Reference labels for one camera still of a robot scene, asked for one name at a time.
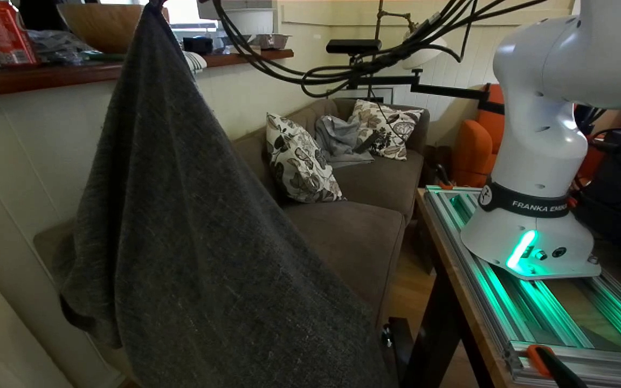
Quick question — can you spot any grey blanket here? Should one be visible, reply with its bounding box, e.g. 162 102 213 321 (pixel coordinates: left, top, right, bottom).
55 0 392 388

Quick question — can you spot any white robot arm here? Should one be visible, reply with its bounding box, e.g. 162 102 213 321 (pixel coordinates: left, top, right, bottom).
462 0 621 280

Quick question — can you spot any near floral patterned pillow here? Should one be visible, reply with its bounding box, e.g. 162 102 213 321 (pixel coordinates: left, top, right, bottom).
266 112 342 203

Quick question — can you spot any floral patterned pillow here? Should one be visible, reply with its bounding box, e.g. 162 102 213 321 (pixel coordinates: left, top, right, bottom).
350 98 420 159
266 112 342 203

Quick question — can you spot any light grey crumpled cloth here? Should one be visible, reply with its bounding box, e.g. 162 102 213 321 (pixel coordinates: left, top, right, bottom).
314 113 374 167

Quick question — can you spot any brown tufted sofa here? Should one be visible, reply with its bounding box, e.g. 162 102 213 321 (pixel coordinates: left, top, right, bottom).
30 95 431 388

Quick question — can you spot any far floral patterned pillow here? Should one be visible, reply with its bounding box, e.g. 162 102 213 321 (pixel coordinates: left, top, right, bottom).
350 98 420 159

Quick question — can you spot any orange armchair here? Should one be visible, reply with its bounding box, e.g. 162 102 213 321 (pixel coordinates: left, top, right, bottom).
451 83 621 184

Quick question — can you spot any folded striped cloth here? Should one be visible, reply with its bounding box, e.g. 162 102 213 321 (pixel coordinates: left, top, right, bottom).
184 51 208 75

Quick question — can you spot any white lamp shade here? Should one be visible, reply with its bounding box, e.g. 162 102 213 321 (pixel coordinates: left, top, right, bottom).
402 24 449 68

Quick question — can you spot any wooden bowl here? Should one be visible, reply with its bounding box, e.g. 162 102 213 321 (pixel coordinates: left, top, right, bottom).
58 2 142 54

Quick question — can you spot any dark wooden shelf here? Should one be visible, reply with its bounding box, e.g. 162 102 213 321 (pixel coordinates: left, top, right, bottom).
0 47 295 98

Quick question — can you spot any red box on shelf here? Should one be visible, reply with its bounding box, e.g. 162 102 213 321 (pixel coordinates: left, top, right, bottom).
0 0 37 67

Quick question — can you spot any black stereo camera on mount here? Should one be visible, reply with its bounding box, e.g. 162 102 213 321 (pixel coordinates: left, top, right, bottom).
326 38 379 56

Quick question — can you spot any black cable bundle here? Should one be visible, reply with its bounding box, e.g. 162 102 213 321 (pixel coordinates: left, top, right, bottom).
209 0 549 98

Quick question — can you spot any orange handled clamp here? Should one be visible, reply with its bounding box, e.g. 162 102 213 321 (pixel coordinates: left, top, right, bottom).
526 345 586 388

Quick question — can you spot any aluminium frame robot table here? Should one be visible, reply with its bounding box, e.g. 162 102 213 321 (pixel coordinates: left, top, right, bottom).
407 184 621 388

